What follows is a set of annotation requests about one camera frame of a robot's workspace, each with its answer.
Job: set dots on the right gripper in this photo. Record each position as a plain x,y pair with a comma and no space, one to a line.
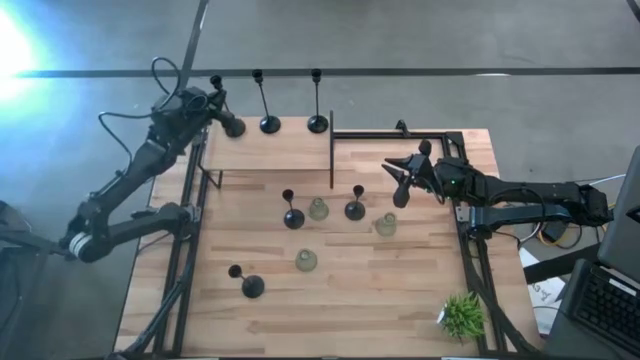
424,172

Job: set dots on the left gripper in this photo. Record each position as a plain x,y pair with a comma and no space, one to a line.
205,107

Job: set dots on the clear green glass vase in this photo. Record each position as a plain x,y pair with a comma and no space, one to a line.
386,225
306,261
318,210

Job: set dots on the short black candlestick holder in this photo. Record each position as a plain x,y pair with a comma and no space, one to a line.
354,211

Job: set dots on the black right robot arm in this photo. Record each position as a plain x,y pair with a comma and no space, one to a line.
520,215

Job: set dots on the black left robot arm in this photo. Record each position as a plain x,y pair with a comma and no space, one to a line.
140,165

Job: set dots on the raised wooden shelf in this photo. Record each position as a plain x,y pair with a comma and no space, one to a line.
280,150

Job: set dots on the small green potted plant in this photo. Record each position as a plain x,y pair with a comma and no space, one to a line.
462,317

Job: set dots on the white paper sheet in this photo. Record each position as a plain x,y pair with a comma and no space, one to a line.
547,295

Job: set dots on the black metal stand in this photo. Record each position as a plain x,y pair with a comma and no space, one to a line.
30,245

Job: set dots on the black open laptop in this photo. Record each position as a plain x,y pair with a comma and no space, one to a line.
607,305

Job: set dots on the black frame clamp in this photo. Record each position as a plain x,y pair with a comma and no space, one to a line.
401,127

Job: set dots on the black metal table frame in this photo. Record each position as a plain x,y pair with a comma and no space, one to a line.
370,134

